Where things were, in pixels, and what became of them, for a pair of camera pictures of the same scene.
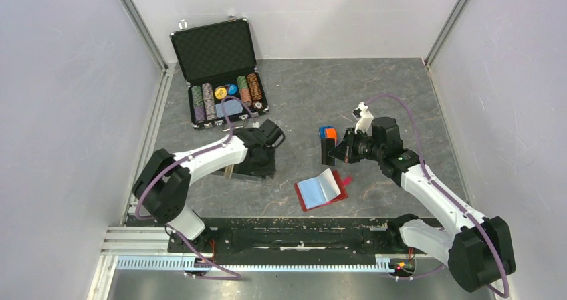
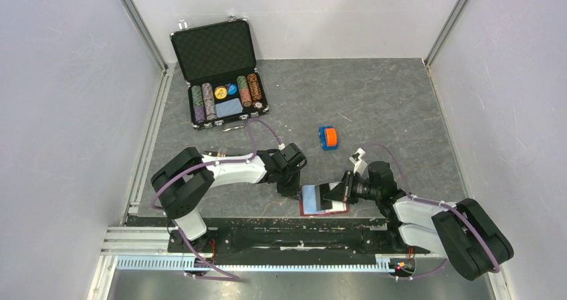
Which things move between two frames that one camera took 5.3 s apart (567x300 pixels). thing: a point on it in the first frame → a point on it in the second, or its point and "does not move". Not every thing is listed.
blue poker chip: x=232 y=89 does not move
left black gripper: x=268 y=170 → x=294 y=190
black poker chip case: x=216 y=61 does not move
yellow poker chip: x=220 y=93 does not move
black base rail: x=377 y=237 does not move
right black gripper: x=345 y=151 → x=349 y=180
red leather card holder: x=324 y=189 → x=307 y=203
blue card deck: x=231 y=107 does not move
